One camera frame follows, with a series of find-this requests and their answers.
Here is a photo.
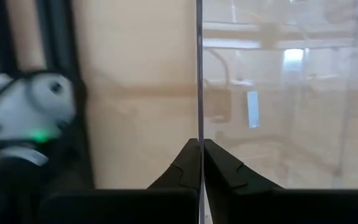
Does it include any clear plastic bin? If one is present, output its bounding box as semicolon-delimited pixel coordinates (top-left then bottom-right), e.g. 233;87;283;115
195;0;358;224

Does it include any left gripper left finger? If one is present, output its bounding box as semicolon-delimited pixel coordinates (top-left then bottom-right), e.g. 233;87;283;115
38;138;201;224

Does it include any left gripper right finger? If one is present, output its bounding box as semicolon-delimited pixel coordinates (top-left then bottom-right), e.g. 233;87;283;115
203;138;358;224

